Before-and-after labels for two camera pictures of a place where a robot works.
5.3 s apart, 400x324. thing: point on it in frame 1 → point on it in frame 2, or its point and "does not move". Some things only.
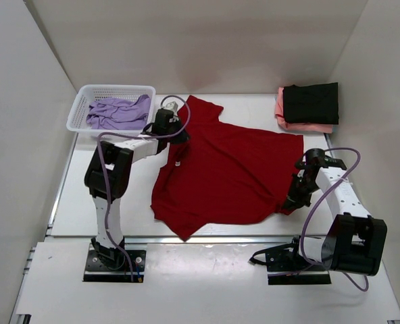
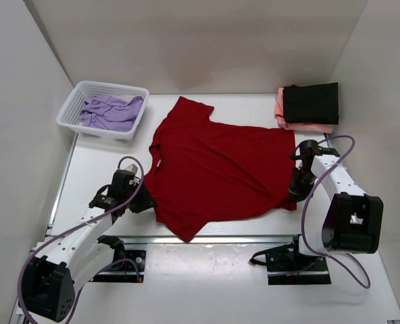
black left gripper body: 177,127 → 142,201
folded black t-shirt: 316,104 does not move
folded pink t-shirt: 314,127 does not move
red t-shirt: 223,174 does not move
